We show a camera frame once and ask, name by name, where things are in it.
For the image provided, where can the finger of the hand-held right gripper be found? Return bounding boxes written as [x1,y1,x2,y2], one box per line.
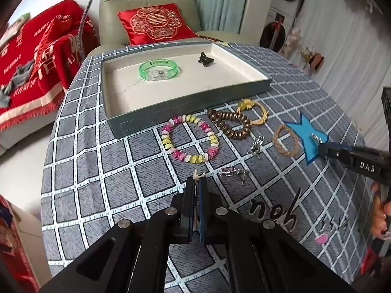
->
[317,143,385,179]

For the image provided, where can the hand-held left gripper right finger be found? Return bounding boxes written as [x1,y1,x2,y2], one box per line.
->
[198,177,356,293]

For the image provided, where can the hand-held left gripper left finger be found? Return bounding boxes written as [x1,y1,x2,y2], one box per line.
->
[40,177,198,293]

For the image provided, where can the cream hair accessory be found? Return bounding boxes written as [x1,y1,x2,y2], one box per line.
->
[192,168,207,234]

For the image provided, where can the brown braided rope hair tie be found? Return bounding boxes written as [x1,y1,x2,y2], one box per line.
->
[272,124,301,157]

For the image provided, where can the pink yellow beaded bracelet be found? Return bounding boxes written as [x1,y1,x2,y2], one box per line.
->
[162,114,220,164]

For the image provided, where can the brown spiral hair tie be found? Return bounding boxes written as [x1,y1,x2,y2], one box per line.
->
[207,109,251,141]

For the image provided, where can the yellow beaded hair tie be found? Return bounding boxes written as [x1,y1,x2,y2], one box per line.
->
[237,98,269,126]

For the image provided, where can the grey jewelry tray cream lining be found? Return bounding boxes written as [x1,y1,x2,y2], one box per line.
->
[101,41,273,139]

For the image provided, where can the person's right hand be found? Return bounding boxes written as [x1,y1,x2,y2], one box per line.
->
[370,183,391,239]

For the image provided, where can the blue felt star patch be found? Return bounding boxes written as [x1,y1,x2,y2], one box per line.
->
[284,112,330,166]

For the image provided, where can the grey checked tablecloth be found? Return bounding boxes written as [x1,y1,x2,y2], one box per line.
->
[41,43,375,293]

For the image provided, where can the small brown ornament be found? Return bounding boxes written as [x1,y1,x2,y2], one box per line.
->
[301,46,326,69]

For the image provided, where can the pink white flower decoration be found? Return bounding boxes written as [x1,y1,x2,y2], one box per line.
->
[282,26,303,58]

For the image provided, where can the white washing machine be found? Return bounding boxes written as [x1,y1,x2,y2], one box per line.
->
[260,6,303,56]

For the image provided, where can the green translucent bangle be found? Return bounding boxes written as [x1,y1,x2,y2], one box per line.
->
[139,59,179,82]

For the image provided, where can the black hair claw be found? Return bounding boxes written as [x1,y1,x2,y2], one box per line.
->
[197,52,215,67]

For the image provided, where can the red gift box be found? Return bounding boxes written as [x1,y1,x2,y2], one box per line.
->
[0,195,40,293]

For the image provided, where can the beige sofa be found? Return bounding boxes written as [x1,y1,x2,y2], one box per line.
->
[0,98,71,156]

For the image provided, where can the pale blue curtain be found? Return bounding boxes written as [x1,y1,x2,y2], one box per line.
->
[186,0,254,34]

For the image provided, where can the red embroidered cushion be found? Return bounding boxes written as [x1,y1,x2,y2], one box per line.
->
[117,2,197,46]

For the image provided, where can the green leather armchair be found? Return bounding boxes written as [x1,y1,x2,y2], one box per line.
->
[98,0,245,49]

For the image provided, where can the red printed blanket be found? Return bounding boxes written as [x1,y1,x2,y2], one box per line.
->
[0,0,100,132]

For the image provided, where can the grey crumpled cloth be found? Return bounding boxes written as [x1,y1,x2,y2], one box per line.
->
[0,60,35,108]

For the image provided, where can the green white printed pillow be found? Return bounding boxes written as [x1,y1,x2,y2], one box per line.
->
[6,12,31,37]

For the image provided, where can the braided grey cable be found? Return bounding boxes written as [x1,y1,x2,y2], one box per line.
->
[78,0,103,57]

